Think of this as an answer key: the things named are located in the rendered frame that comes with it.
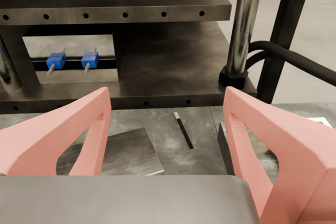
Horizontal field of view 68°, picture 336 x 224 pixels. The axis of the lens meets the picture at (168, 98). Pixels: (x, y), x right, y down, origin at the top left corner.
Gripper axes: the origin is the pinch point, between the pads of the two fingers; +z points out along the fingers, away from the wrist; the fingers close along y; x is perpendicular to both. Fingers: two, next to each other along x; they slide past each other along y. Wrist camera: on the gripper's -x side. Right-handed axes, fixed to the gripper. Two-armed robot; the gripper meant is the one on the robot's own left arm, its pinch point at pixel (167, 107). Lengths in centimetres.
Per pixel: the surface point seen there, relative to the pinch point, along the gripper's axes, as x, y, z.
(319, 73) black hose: 27, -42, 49
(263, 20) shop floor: 108, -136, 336
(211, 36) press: 37, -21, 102
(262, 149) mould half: 25.2, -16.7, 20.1
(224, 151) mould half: 35.5, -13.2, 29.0
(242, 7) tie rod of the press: 12, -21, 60
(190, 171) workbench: 38.5, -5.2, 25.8
